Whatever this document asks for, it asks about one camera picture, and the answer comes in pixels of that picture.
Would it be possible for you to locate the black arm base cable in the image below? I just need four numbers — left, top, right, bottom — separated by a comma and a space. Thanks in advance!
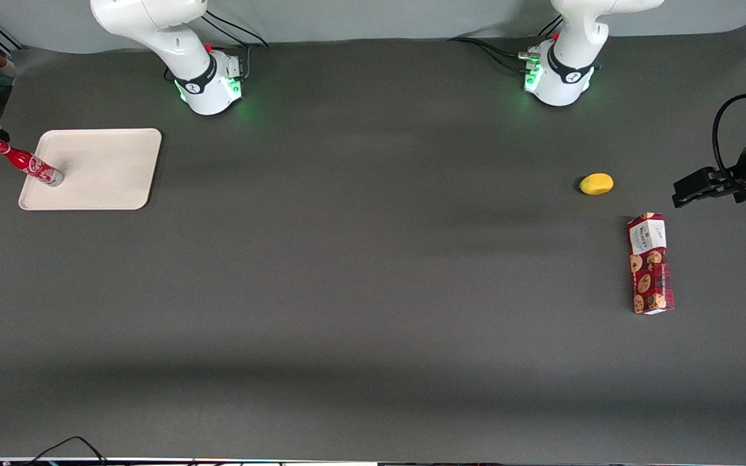
447, 16, 565, 73
203, 8, 273, 80

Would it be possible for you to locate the black right arm base cable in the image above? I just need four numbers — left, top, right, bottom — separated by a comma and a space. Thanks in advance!
203, 8, 273, 80

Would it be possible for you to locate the red coke bottle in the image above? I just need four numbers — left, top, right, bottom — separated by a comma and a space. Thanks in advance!
0, 139, 65, 188

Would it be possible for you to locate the black left arm base cable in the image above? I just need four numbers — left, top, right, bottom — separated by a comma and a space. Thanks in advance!
447, 16, 565, 73

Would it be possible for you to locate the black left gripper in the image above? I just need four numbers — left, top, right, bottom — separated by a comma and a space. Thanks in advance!
672, 131, 746, 208

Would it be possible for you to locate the red cookie box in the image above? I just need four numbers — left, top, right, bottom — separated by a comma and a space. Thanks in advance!
626, 212, 676, 316

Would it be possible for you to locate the thin black table edge cable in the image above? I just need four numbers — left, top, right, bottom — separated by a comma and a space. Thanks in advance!
23, 436, 109, 466

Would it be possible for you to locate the yellow lemon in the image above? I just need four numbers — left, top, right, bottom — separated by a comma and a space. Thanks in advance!
579, 173, 615, 196

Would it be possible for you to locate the cream plastic tray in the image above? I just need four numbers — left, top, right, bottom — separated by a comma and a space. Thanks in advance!
18, 128, 163, 211

